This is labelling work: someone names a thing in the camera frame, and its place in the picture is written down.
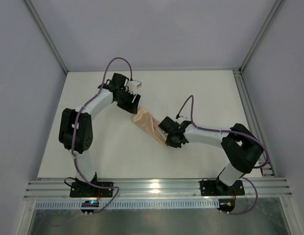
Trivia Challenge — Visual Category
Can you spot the peach satin cloth napkin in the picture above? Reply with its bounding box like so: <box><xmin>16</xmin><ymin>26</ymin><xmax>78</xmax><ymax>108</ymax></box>
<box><xmin>132</xmin><ymin>108</ymin><xmax>167</xmax><ymax>146</ymax></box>

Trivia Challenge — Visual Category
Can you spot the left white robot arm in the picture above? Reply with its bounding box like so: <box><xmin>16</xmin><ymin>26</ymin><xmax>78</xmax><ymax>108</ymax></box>
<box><xmin>58</xmin><ymin>73</ymin><xmax>142</xmax><ymax>198</ymax></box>

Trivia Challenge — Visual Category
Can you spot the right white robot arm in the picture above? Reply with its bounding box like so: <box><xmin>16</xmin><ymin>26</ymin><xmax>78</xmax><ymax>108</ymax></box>
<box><xmin>158</xmin><ymin>117</ymin><xmax>263</xmax><ymax>195</ymax></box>

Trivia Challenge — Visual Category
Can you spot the right controller board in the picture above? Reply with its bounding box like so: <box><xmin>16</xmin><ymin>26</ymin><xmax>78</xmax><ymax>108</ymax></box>
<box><xmin>218</xmin><ymin>198</ymin><xmax>235</xmax><ymax>214</ymax></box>

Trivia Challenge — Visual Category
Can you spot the controller board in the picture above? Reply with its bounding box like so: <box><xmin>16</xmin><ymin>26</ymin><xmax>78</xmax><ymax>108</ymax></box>
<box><xmin>218</xmin><ymin>198</ymin><xmax>235</xmax><ymax>214</ymax></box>
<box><xmin>80</xmin><ymin>200</ymin><xmax>99</xmax><ymax>215</ymax></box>

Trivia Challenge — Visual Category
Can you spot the left controller board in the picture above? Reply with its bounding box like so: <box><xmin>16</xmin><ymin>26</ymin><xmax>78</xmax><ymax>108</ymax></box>
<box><xmin>80</xmin><ymin>200</ymin><xmax>99</xmax><ymax>215</ymax></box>

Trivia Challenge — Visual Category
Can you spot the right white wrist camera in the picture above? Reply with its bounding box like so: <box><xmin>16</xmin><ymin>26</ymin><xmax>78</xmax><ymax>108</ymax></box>
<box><xmin>176</xmin><ymin>115</ymin><xmax>189</xmax><ymax>123</ymax></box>

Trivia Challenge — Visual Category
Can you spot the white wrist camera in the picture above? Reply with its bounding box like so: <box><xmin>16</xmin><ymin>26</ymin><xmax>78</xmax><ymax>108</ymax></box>
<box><xmin>176</xmin><ymin>115</ymin><xmax>189</xmax><ymax>123</ymax></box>
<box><xmin>127</xmin><ymin>80</ymin><xmax>142</xmax><ymax>93</ymax></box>

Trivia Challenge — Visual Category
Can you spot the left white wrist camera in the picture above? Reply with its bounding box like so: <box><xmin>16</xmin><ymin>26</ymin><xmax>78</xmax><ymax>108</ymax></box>
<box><xmin>127</xmin><ymin>80</ymin><xmax>142</xmax><ymax>93</ymax></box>

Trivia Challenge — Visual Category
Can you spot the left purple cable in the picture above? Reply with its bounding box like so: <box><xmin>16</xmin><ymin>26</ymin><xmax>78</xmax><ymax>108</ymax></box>
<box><xmin>71</xmin><ymin>57</ymin><xmax>133</xmax><ymax>221</ymax></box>

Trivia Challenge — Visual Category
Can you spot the purple cable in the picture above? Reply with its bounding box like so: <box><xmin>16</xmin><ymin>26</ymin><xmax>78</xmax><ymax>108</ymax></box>
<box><xmin>176</xmin><ymin>95</ymin><xmax>270</xmax><ymax>216</ymax></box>
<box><xmin>71</xmin><ymin>57</ymin><xmax>133</xmax><ymax>221</ymax></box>

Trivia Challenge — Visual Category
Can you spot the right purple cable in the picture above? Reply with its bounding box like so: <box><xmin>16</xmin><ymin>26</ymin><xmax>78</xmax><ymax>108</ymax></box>
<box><xmin>176</xmin><ymin>95</ymin><xmax>270</xmax><ymax>216</ymax></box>

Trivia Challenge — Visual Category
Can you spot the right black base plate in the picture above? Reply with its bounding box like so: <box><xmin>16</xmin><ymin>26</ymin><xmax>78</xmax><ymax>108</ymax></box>
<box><xmin>199</xmin><ymin>178</ymin><xmax>245</xmax><ymax>196</ymax></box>

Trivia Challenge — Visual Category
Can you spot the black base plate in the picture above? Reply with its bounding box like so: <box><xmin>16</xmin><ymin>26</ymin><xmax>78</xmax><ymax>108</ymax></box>
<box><xmin>70</xmin><ymin>181</ymin><xmax>113</xmax><ymax>198</ymax></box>
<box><xmin>199</xmin><ymin>178</ymin><xmax>245</xmax><ymax>196</ymax></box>

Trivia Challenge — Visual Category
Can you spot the slotted cable duct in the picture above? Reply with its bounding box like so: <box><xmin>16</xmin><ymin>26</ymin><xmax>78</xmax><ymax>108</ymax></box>
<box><xmin>34</xmin><ymin>198</ymin><xmax>218</xmax><ymax>210</ymax></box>

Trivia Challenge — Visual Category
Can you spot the right side aluminium rail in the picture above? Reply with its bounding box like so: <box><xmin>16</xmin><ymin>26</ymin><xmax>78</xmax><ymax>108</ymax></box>
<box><xmin>233</xmin><ymin>69</ymin><xmax>276</xmax><ymax>177</ymax></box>

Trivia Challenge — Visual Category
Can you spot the aluminium rail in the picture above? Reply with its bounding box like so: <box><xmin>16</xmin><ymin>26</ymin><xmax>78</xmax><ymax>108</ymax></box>
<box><xmin>233</xmin><ymin>69</ymin><xmax>276</xmax><ymax>177</ymax></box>
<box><xmin>24</xmin><ymin>177</ymin><xmax>292</xmax><ymax>200</ymax></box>

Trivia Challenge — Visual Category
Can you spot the left aluminium frame post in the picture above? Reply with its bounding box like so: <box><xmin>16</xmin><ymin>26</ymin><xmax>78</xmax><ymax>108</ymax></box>
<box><xmin>22</xmin><ymin>0</ymin><xmax>69</xmax><ymax>75</ymax></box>

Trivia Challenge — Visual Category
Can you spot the aluminium frame post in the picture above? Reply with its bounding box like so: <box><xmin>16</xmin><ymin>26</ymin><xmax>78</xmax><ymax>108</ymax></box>
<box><xmin>239</xmin><ymin>0</ymin><xmax>286</xmax><ymax>73</ymax></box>
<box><xmin>22</xmin><ymin>0</ymin><xmax>69</xmax><ymax>75</ymax></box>

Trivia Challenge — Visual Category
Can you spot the front aluminium rail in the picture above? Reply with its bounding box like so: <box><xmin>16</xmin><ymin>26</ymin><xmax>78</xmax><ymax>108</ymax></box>
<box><xmin>24</xmin><ymin>177</ymin><xmax>292</xmax><ymax>200</ymax></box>

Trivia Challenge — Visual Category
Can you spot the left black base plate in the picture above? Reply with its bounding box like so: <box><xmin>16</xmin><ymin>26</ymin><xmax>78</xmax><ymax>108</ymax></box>
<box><xmin>70</xmin><ymin>181</ymin><xmax>113</xmax><ymax>198</ymax></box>

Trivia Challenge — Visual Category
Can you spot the right aluminium frame post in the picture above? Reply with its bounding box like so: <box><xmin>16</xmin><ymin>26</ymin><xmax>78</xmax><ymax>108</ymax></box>
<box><xmin>239</xmin><ymin>0</ymin><xmax>286</xmax><ymax>73</ymax></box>

